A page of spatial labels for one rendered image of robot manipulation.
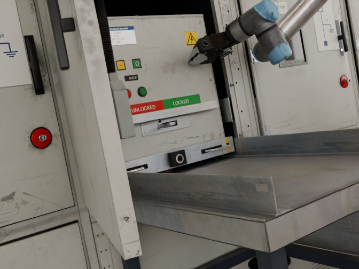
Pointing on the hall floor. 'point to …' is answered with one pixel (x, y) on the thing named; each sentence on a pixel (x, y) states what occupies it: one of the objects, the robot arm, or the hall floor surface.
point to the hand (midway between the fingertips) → (189, 61)
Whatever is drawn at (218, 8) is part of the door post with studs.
